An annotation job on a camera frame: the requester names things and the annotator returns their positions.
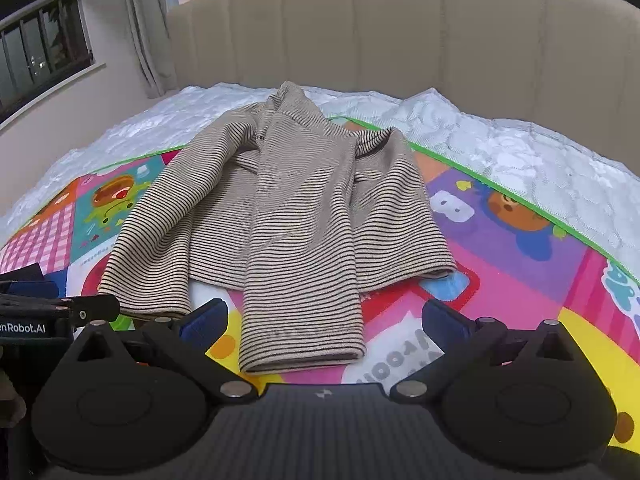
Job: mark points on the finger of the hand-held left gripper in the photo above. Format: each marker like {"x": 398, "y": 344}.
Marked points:
{"x": 90, "y": 307}
{"x": 30, "y": 289}

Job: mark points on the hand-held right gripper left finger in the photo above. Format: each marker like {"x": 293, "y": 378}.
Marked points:
{"x": 200, "y": 319}

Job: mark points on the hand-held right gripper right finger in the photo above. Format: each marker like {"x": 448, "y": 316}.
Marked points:
{"x": 442, "y": 320}

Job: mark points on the beige striped long-sleeve shirt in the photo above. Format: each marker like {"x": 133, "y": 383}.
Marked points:
{"x": 300, "y": 210}

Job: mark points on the colourful cartoon play mat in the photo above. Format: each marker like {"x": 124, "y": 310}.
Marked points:
{"x": 500, "y": 280}

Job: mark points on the white quilted mattress cover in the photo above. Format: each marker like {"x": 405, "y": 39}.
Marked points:
{"x": 500, "y": 150}

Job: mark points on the window with dark railing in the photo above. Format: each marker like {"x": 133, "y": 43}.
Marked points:
{"x": 45, "y": 45}

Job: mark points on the grey curtain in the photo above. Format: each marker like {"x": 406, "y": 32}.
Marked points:
{"x": 150, "y": 35}

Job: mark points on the beige padded headboard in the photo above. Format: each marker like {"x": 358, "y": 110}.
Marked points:
{"x": 400, "y": 35}

